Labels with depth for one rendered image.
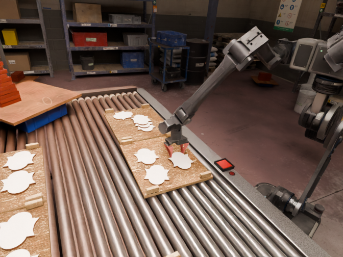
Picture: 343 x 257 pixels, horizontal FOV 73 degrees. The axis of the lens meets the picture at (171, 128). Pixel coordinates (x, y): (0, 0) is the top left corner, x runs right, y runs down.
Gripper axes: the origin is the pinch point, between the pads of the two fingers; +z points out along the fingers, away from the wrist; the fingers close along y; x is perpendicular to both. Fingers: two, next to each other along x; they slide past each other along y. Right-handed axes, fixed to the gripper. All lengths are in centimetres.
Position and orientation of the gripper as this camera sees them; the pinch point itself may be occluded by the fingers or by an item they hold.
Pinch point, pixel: (176, 154)
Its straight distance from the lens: 123.7
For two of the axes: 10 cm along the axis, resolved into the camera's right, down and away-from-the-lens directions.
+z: 0.3, 9.4, 3.3
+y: 8.7, -1.8, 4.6
